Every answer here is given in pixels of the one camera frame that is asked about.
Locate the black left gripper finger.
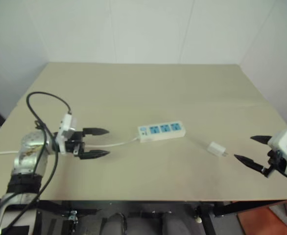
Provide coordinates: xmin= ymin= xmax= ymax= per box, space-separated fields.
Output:
xmin=82 ymin=127 xmax=110 ymax=137
xmin=79 ymin=150 xmax=111 ymax=161

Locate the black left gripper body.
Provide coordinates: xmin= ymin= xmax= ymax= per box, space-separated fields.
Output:
xmin=64 ymin=131 xmax=87 ymax=158

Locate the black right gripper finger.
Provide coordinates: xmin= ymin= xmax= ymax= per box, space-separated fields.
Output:
xmin=250 ymin=135 xmax=273 ymax=145
xmin=234 ymin=154 xmax=266 ymax=173

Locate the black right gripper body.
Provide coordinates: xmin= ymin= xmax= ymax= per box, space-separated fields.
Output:
xmin=262 ymin=149 xmax=287 ymax=178

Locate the white plug adapter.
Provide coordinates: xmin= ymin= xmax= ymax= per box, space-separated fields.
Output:
xmin=207 ymin=141 xmax=230 ymax=158

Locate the white blue power strip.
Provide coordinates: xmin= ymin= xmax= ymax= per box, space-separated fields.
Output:
xmin=137 ymin=120 xmax=186 ymax=143

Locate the dark grey rounded shape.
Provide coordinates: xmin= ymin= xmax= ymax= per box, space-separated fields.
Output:
xmin=101 ymin=212 xmax=129 ymax=235

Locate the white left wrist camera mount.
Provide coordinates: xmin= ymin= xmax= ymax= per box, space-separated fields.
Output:
xmin=56 ymin=113 xmax=78 ymax=156

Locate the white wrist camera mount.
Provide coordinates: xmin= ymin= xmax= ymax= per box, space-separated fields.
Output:
xmin=267 ymin=128 xmax=287 ymax=180
xmin=56 ymin=113 xmax=78 ymax=156

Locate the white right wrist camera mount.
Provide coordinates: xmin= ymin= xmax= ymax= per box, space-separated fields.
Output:
xmin=267 ymin=128 xmax=287 ymax=180

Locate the black metal table frame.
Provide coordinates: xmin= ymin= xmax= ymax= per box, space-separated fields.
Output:
xmin=34 ymin=200 xmax=287 ymax=235

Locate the small metal clamp bracket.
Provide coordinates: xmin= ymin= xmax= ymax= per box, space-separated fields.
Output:
xmin=67 ymin=210 xmax=79 ymax=224

